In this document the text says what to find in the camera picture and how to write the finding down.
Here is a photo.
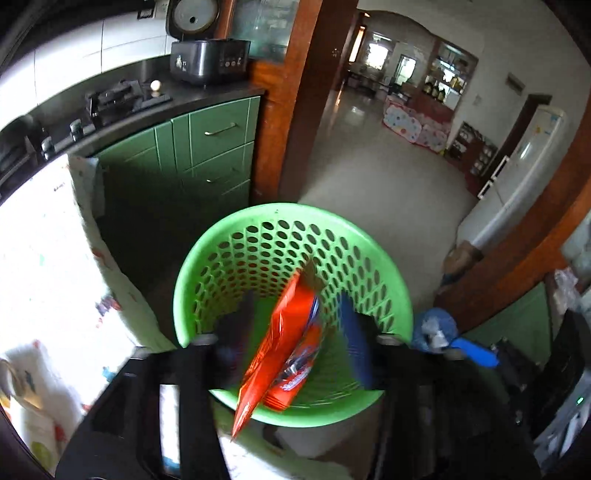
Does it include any orange snack wrapper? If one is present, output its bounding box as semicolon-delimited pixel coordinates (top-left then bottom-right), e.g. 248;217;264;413
231;261;324;438

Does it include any green kitchen cabinet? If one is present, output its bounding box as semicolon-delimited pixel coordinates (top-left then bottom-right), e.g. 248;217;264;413
91;94;263;241

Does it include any green perforated plastic basket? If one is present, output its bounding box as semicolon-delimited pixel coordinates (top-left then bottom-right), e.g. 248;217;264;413
173;203;413;428

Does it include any patterned white tablecloth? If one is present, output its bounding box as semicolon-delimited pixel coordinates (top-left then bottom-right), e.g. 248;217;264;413
1;155;348;479

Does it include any white refrigerator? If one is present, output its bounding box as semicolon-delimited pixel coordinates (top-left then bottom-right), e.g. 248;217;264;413
456;105;568;253

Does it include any black gas stove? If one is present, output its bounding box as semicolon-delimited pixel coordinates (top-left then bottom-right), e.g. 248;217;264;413
1;80;171;191

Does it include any black rice cooker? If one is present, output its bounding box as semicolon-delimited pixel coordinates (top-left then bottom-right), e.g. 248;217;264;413
166;0;250;86

